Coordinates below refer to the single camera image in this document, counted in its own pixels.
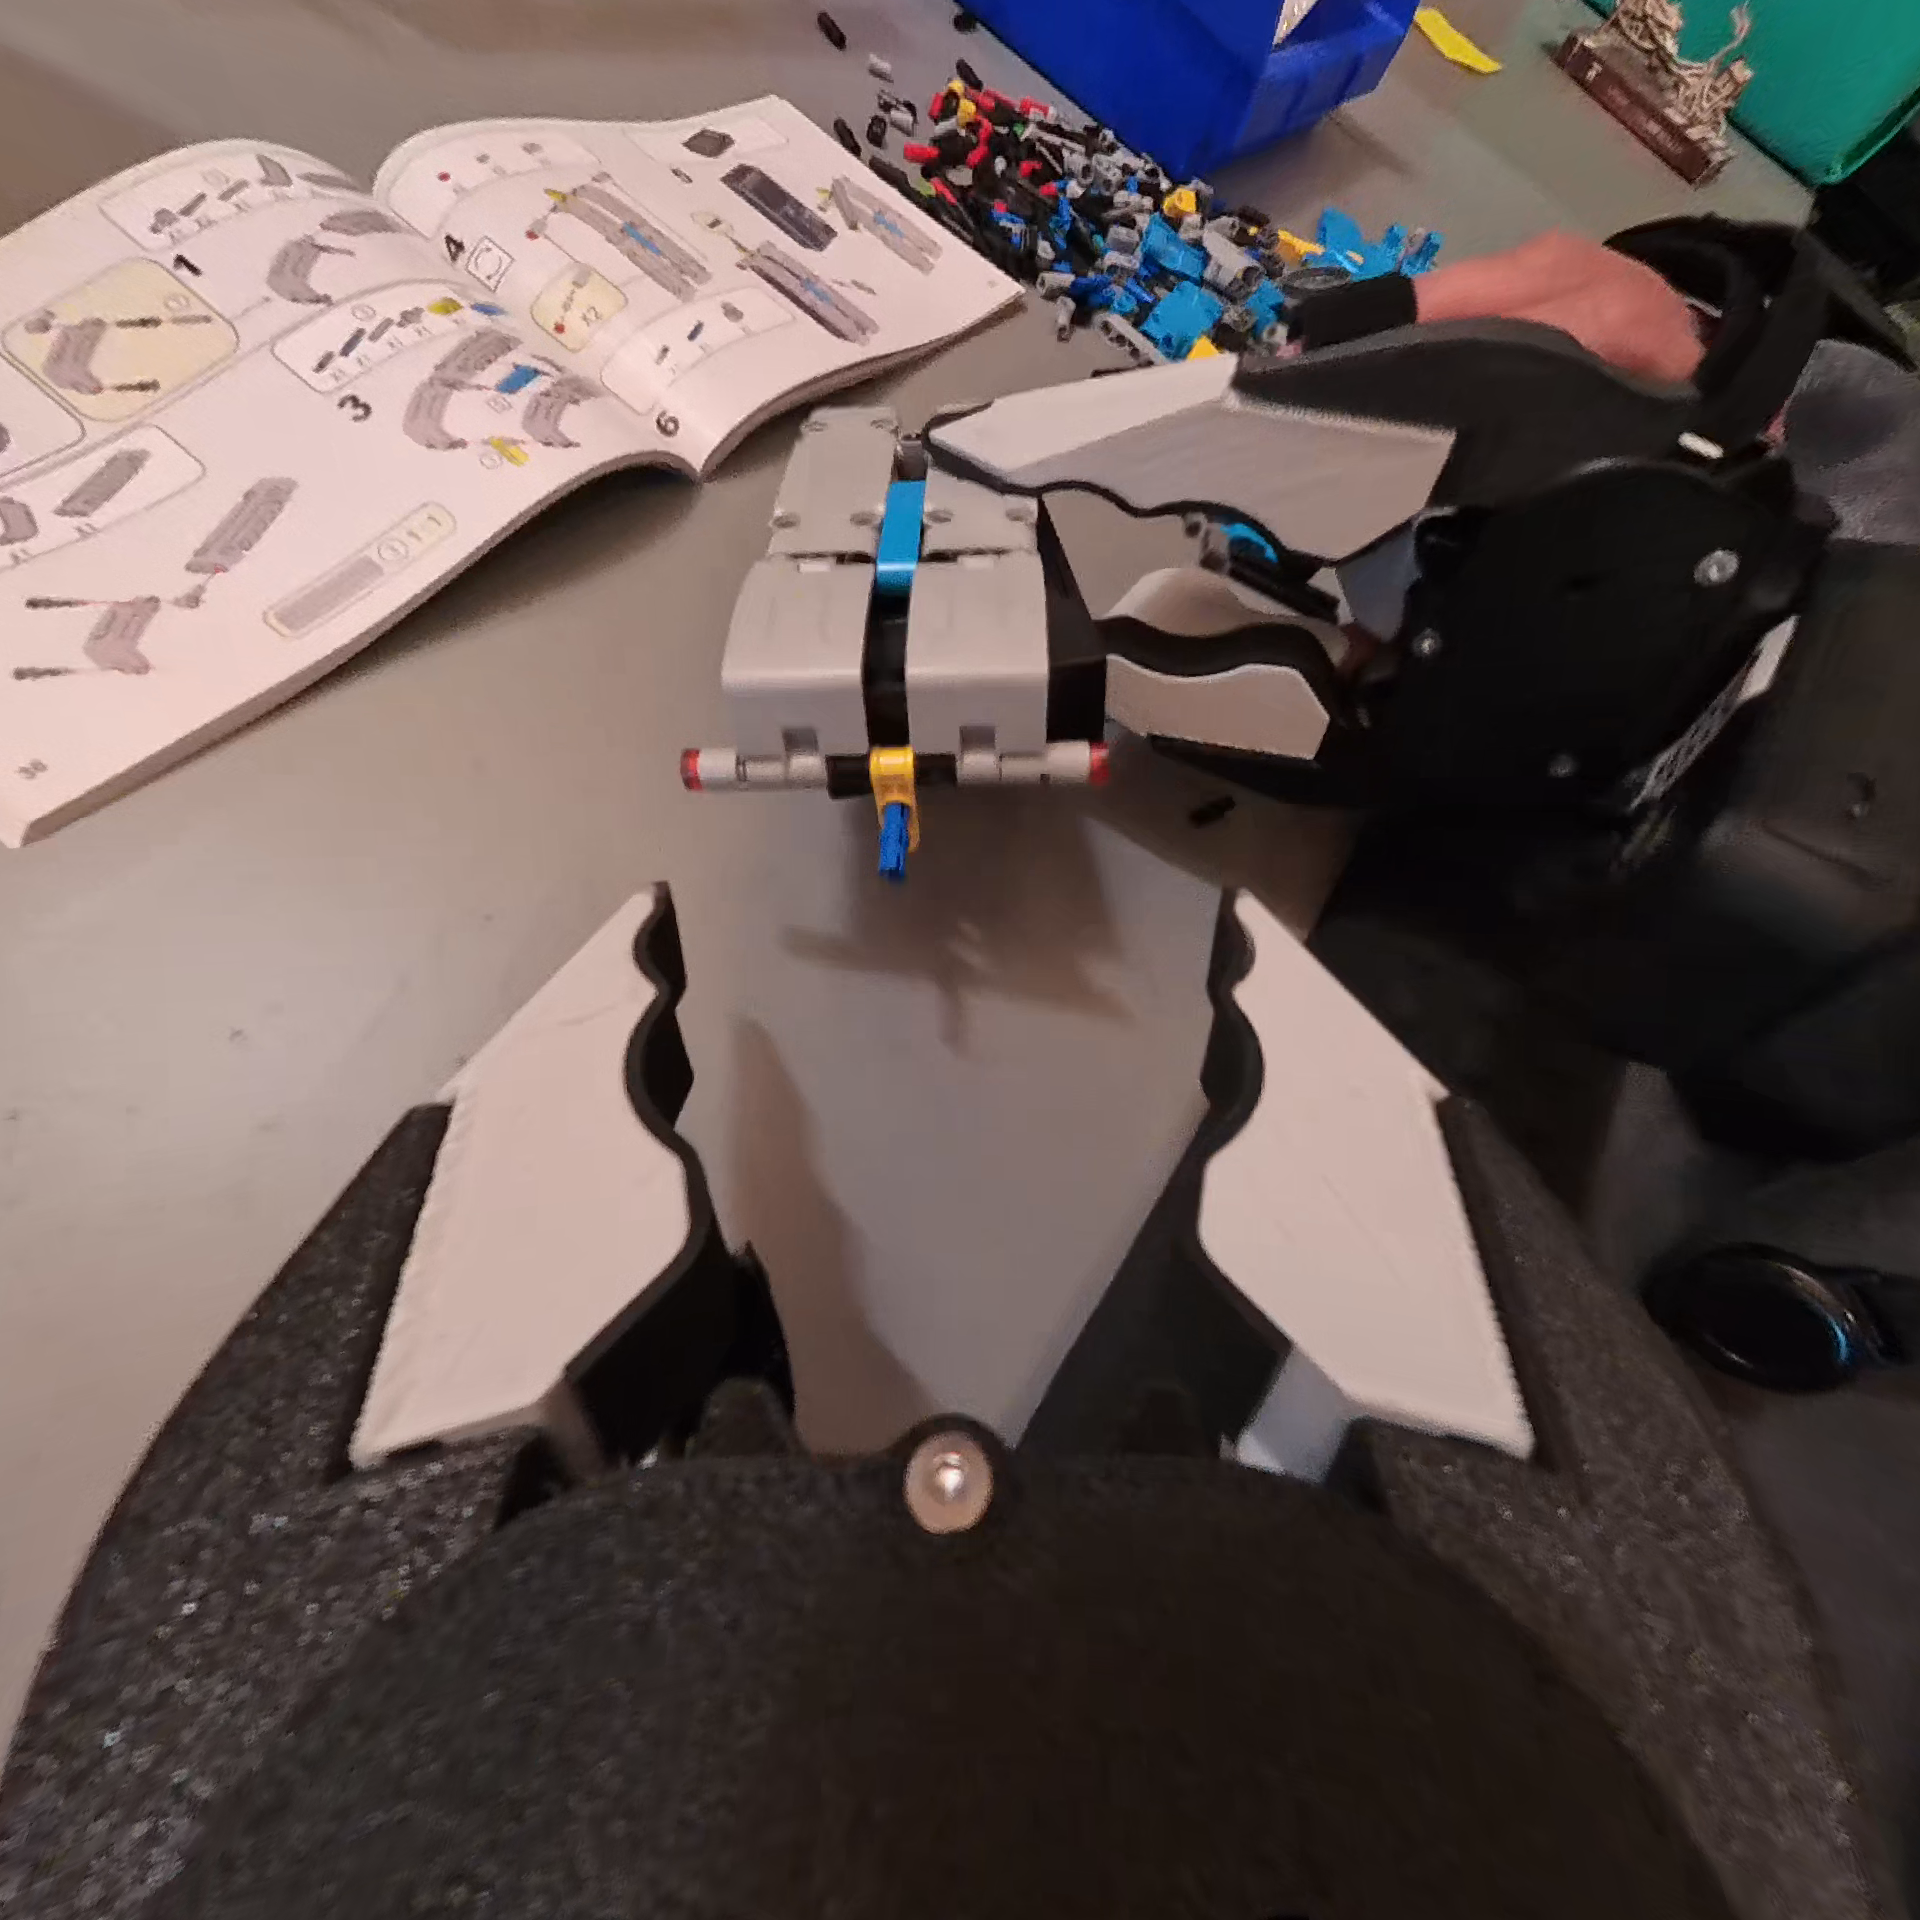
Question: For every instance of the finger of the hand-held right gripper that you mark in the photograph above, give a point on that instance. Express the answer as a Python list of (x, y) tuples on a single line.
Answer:
[(1201, 436), (1228, 683)]

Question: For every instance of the blue plastic bin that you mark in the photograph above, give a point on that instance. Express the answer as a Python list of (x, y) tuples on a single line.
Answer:
[(1201, 78)]

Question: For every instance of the person's right hand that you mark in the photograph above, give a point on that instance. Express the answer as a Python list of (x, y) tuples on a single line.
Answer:
[(1560, 292)]

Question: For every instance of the small brown ship model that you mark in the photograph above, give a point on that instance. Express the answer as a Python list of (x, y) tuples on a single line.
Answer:
[(1656, 78)]

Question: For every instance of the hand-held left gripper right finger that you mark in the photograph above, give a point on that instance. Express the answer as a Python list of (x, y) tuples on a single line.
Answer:
[(1351, 1230)]

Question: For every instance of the black glossy round object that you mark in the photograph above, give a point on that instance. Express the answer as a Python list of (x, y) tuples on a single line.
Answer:
[(1770, 1322)]

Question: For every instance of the black and grey brick assembly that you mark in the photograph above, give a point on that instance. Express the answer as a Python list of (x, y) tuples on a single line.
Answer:
[(963, 646)]

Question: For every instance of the yellow paper strip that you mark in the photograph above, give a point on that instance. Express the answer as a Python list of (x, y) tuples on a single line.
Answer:
[(1456, 38)]

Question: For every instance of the grey desk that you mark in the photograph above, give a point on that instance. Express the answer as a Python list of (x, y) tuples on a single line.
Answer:
[(302, 973)]

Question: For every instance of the open instruction booklet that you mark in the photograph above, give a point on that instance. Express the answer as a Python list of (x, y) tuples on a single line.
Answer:
[(452, 378)]

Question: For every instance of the pile of toy bricks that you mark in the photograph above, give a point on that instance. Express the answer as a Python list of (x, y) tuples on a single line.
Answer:
[(1140, 227)]

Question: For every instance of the green plastic bin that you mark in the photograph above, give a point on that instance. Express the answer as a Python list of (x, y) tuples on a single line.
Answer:
[(1848, 78)]

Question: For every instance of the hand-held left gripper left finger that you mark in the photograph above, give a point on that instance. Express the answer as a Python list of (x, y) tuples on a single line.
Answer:
[(540, 1230)]

